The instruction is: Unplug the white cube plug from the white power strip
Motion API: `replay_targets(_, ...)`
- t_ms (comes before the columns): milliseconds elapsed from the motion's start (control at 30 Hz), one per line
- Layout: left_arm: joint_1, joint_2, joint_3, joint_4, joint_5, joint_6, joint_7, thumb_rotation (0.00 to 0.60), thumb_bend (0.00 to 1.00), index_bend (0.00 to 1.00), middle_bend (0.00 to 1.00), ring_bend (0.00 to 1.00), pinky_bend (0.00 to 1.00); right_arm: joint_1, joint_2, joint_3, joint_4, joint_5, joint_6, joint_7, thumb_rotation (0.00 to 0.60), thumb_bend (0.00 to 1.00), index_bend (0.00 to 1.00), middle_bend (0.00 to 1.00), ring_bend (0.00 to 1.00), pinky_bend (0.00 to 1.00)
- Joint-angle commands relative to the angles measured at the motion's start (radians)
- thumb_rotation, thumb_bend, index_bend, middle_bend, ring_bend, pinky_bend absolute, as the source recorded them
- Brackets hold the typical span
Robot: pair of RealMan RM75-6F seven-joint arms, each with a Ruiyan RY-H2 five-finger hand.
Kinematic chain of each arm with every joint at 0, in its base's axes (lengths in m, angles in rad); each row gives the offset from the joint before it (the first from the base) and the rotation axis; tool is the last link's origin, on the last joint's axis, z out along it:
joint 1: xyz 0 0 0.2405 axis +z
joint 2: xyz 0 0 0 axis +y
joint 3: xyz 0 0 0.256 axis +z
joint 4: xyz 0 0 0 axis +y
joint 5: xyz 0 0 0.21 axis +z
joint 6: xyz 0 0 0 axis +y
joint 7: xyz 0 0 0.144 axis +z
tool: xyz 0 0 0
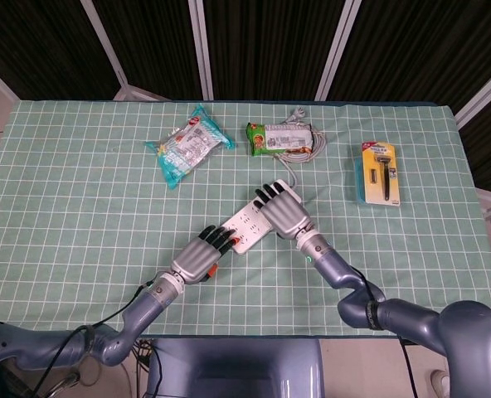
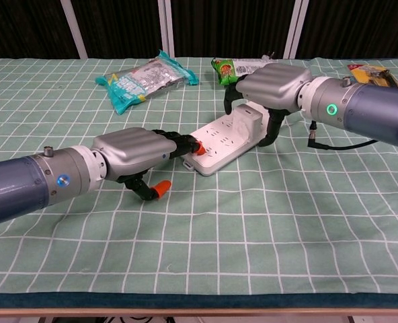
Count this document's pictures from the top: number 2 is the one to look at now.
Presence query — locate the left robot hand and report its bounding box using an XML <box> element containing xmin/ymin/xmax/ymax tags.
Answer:
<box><xmin>91</xmin><ymin>127</ymin><xmax>206</xmax><ymax>203</ymax></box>

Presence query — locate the green snack bag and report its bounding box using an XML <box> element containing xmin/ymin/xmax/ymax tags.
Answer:
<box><xmin>210</xmin><ymin>57</ymin><xmax>280</xmax><ymax>85</ymax></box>

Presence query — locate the yellow razor blister pack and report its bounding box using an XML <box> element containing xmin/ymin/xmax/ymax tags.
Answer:
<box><xmin>346</xmin><ymin>63</ymin><xmax>398</xmax><ymax>90</ymax></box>

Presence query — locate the green checked tablecloth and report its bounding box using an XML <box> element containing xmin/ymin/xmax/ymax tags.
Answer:
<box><xmin>0</xmin><ymin>57</ymin><xmax>398</xmax><ymax>309</ymax></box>

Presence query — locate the black folding screen white frame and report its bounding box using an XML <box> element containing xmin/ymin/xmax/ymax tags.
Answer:
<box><xmin>0</xmin><ymin>0</ymin><xmax>398</xmax><ymax>61</ymax></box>

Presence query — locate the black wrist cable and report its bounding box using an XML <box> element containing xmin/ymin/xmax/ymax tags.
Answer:
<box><xmin>307</xmin><ymin>120</ymin><xmax>380</xmax><ymax>149</ymax></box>

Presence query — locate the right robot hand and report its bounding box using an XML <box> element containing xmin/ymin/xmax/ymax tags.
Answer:
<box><xmin>223</xmin><ymin>63</ymin><xmax>314</xmax><ymax>147</ymax></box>

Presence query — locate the white power strip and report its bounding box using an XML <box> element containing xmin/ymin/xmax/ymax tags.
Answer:
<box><xmin>182</xmin><ymin>107</ymin><xmax>270</xmax><ymax>177</ymax></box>

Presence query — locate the teal snack bag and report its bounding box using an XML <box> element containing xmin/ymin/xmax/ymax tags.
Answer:
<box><xmin>95</xmin><ymin>49</ymin><xmax>199</xmax><ymax>115</ymax></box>

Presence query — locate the white plug adapter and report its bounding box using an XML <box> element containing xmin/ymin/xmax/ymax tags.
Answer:
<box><xmin>232</xmin><ymin>103</ymin><xmax>264</xmax><ymax>145</ymax></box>

